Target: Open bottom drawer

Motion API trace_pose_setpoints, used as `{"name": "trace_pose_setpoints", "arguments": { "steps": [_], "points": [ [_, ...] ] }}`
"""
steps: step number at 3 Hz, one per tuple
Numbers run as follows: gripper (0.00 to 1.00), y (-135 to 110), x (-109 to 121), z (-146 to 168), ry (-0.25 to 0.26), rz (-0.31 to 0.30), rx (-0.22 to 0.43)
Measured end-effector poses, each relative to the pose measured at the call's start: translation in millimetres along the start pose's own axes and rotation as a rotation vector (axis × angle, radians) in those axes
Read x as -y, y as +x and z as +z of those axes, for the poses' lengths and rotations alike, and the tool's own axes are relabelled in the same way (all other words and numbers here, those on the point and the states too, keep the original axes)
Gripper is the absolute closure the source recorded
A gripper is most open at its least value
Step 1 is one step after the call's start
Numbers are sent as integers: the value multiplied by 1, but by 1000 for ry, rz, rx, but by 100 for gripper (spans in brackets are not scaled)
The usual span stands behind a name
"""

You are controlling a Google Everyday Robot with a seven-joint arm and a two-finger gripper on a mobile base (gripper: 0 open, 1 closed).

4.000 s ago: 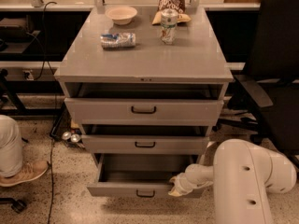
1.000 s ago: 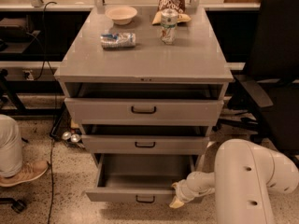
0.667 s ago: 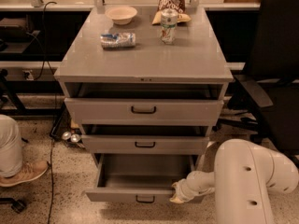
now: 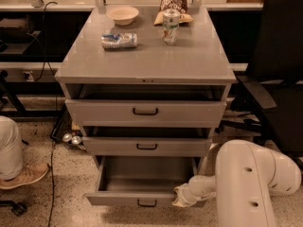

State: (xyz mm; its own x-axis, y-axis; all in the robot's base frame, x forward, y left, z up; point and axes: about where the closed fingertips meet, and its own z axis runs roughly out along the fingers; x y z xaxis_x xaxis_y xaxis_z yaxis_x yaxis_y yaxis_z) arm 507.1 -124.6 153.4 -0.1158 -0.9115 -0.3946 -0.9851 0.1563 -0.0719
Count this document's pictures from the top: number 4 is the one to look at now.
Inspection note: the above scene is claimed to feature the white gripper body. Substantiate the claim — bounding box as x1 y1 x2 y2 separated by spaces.
178 175 216 206

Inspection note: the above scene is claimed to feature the grey bottom drawer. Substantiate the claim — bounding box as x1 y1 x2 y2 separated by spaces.
85 156 198 207

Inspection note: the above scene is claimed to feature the grey drawer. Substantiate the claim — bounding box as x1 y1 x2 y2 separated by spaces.
65 99 226 128
85 156 198 207
83 137 212 157

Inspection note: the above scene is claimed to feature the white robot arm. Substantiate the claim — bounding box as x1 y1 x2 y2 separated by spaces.
173 140 301 227

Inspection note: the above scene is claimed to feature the grey drawer cabinet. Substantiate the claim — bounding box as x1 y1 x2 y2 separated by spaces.
54 5 237 175

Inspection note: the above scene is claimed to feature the grey middle drawer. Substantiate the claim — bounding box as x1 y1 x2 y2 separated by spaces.
83 137 212 157

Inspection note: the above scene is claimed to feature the grey top drawer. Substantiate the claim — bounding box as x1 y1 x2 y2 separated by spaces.
65 99 226 128

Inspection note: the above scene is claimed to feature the black office chair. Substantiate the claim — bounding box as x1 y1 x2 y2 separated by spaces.
221 0 303 169

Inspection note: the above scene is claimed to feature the tan sneaker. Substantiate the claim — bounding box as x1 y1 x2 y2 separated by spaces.
0 163 49 190

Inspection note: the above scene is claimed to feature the crushed silver blue can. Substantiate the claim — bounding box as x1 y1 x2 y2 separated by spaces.
101 33 137 49

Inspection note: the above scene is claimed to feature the black chair caster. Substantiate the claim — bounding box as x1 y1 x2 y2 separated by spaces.
0 201 27 217

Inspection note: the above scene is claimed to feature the clear plastic water bottle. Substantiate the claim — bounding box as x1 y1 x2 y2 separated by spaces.
162 9 180 44

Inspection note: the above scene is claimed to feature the beige trouser leg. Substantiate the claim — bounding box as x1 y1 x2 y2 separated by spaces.
0 116 23 180

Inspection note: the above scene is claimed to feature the beige paper bowl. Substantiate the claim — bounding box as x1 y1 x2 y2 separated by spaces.
106 6 139 26

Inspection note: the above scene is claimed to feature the brown chip bag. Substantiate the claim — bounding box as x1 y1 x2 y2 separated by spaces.
153 0 193 26

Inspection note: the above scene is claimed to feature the wall power outlet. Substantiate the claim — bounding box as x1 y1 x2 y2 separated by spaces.
24 72 34 81

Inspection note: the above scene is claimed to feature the black power cable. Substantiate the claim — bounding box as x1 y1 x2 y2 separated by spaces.
26 1 60 227

